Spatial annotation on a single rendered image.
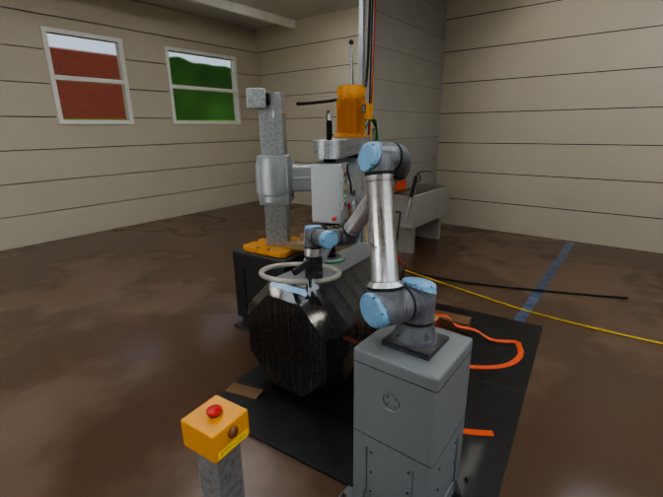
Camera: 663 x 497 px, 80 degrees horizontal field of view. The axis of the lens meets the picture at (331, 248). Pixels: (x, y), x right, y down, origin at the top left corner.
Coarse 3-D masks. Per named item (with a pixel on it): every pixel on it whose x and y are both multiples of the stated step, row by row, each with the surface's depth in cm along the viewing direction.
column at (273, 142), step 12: (276, 96) 315; (276, 108) 318; (264, 120) 321; (276, 120) 321; (264, 132) 324; (276, 132) 323; (264, 144) 326; (276, 144) 326; (276, 216) 344; (288, 216) 354; (276, 228) 347; (288, 228) 354; (276, 240) 350; (288, 240) 354
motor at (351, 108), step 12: (348, 96) 317; (360, 96) 319; (336, 108) 327; (348, 108) 320; (360, 108) 320; (372, 108) 329; (336, 120) 331; (348, 120) 323; (360, 120) 323; (336, 132) 334; (348, 132) 325; (360, 132) 325
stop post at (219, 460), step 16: (208, 400) 106; (224, 400) 106; (192, 416) 100; (208, 416) 100; (224, 416) 100; (240, 416) 101; (192, 432) 97; (208, 432) 95; (224, 432) 96; (240, 432) 101; (192, 448) 99; (208, 448) 95; (224, 448) 97; (240, 448) 106; (208, 464) 101; (224, 464) 101; (240, 464) 107; (208, 480) 103; (224, 480) 102; (240, 480) 108; (208, 496) 105; (224, 496) 103; (240, 496) 109
